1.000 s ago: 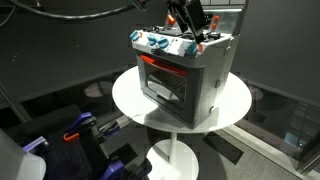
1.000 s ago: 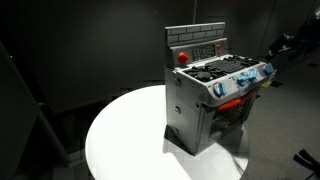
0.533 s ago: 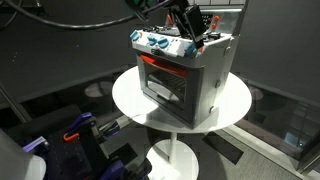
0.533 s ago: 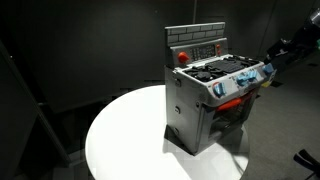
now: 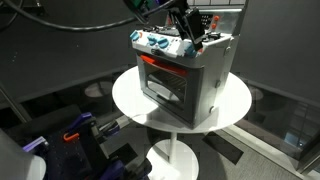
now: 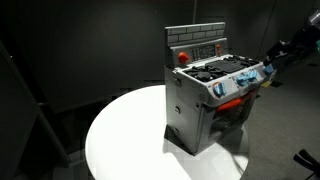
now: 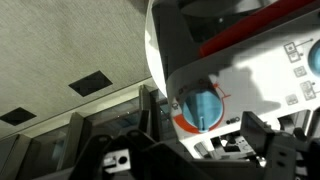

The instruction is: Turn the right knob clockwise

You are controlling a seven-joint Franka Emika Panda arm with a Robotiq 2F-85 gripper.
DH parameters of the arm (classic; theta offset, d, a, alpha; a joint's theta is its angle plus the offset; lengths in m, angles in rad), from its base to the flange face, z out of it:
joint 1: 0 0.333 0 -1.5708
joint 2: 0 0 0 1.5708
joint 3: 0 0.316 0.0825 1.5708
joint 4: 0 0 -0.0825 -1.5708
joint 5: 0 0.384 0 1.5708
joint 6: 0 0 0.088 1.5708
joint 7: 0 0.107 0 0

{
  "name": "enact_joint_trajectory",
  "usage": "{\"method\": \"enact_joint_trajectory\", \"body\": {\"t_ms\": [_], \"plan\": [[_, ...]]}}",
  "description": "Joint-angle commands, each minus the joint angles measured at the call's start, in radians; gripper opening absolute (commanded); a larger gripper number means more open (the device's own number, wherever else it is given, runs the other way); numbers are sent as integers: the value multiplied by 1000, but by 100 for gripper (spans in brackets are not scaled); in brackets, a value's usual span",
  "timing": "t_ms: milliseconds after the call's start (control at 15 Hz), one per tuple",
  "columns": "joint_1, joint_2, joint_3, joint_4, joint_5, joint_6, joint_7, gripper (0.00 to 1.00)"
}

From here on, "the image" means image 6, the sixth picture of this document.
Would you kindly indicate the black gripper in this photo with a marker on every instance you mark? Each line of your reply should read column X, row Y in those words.
column 288, row 51

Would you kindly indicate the blue stove knob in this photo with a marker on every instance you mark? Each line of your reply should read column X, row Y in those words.
column 242, row 80
column 268, row 69
column 219, row 89
column 252, row 75

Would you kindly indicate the red round stove knob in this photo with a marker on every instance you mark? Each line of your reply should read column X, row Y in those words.
column 183, row 57

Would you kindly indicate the grey toy stove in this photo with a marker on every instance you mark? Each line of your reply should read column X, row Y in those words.
column 193, row 100

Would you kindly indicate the white round table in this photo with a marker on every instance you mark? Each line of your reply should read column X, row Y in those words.
column 133, row 140

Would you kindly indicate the black metal stand frame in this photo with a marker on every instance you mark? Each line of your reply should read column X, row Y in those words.
column 33, row 106

